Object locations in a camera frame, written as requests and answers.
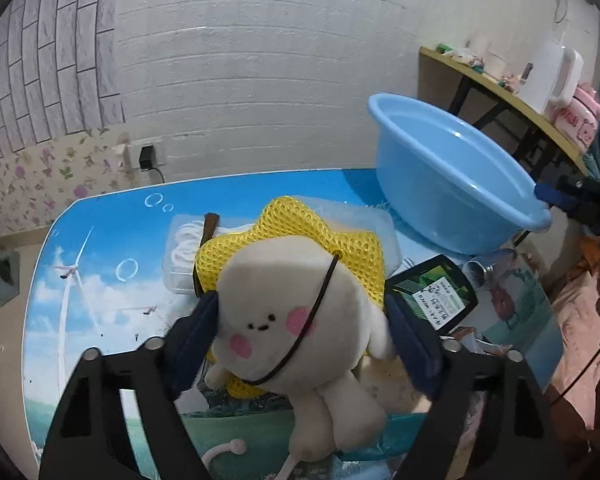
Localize white plush toy yellow hat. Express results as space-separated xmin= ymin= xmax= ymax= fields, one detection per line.
xmin=195 ymin=196 xmax=394 ymax=462

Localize teal foil snack packet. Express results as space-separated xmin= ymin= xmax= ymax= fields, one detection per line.
xmin=336 ymin=413 xmax=427 ymax=462

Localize yellow side table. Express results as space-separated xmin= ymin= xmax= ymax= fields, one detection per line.
xmin=418 ymin=47 xmax=590 ymax=177

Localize pink cartoon lunch jar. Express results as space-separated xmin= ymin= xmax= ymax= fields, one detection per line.
xmin=554 ymin=82 xmax=600 ymax=154

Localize blue plastic basin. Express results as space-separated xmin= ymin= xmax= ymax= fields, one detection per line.
xmin=368 ymin=93 xmax=553 ymax=255

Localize small clear glass jar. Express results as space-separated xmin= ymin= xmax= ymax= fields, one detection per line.
xmin=462 ymin=252 xmax=508 ymax=288

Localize white electric kettle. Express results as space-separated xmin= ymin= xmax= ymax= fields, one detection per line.
xmin=517 ymin=38 xmax=583 ymax=116

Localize white paper cup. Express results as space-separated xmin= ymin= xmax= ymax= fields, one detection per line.
xmin=483 ymin=51 xmax=506 ymax=81

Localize beige plush toy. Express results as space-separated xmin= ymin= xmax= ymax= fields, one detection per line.
xmin=358 ymin=356 xmax=431 ymax=415

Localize black green cologne bottle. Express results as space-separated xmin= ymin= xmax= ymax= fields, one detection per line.
xmin=386 ymin=255 xmax=478 ymax=336

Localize white plastic hook hanger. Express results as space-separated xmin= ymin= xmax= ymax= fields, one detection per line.
xmin=200 ymin=438 xmax=301 ymax=480

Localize grey dustpan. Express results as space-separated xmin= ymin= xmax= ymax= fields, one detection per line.
xmin=0 ymin=252 xmax=20 ymax=309

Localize clear box wooden toothpicks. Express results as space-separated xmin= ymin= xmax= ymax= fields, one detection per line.
xmin=294 ymin=195 xmax=402 ymax=278

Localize clear box white cotton swabs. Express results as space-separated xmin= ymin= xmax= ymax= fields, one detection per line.
xmin=162 ymin=211 xmax=257 ymax=295

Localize black wall plug charger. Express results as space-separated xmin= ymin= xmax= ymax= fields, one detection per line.
xmin=138 ymin=145 xmax=156 ymax=171

